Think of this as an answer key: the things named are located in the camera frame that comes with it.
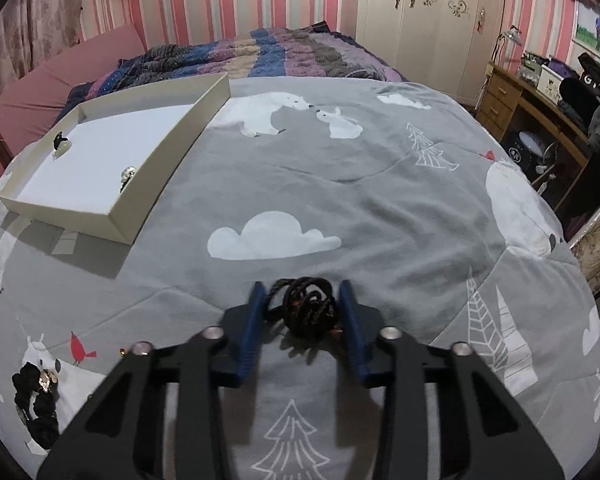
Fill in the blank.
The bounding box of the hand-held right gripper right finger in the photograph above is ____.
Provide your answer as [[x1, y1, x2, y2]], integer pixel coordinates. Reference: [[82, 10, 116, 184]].
[[337, 280, 566, 480]]

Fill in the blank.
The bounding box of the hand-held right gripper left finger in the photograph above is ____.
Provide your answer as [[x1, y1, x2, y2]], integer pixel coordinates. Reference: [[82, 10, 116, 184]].
[[37, 281, 268, 480]]

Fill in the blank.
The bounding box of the brown pendant black cord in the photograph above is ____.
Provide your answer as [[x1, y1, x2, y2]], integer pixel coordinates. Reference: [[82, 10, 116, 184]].
[[265, 276, 342, 348]]

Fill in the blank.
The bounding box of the silver bead black cord bracelet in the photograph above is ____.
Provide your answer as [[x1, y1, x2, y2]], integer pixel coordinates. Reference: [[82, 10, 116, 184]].
[[118, 165, 137, 196]]

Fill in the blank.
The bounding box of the black hair scrunchie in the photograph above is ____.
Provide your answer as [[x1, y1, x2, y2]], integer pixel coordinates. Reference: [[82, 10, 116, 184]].
[[11, 360, 63, 451]]

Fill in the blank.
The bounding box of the white cardboard tray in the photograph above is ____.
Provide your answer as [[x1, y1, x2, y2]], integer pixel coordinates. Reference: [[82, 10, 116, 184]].
[[0, 72, 231, 246]]

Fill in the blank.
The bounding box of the jade pendant black cord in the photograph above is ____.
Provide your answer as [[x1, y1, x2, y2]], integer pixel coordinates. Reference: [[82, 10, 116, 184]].
[[51, 131, 75, 160]]

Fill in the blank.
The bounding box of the black drum under desk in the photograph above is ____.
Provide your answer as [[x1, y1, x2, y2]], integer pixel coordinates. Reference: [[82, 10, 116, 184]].
[[502, 130, 561, 176]]

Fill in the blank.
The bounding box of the striped quilt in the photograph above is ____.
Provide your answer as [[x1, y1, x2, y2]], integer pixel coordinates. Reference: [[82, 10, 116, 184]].
[[55, 21, 408, 121]]

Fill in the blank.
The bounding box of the wooden desk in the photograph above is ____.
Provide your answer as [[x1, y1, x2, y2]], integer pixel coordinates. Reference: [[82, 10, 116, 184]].
[[476, 60, 600, 221]]

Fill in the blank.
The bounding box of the cream wardrobe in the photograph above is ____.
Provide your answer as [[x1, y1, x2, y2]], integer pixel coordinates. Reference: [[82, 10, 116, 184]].
[[355, 0, 506, 103]]

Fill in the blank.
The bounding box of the pink mattress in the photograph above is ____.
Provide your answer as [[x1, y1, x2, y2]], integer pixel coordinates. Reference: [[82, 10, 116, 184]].
[[0, 25, 148, 158]]

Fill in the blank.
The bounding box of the white storage box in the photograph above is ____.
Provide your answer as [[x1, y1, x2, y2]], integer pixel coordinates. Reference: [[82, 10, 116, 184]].
[[537, 65, 578, 98]]

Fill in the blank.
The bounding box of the green box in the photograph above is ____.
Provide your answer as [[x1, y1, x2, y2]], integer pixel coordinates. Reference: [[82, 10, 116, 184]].
[[520, 51, 551, 78]]

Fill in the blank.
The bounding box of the desk lamp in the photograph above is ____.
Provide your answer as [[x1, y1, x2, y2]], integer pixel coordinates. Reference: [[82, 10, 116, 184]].
[[490, 25, 526, 68]]

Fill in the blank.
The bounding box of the black bag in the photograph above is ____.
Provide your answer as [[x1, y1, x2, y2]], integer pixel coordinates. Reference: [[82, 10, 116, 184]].
[[557, 52, 600, 126]]

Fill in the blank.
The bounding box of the pink floral curtain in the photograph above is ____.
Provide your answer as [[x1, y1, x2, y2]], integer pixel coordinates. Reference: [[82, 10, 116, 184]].
[[0, 0, 88, 126]]

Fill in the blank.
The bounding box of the wall poster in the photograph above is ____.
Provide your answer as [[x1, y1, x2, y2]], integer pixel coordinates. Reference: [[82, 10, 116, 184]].
[[572, 0, 600, 63]]

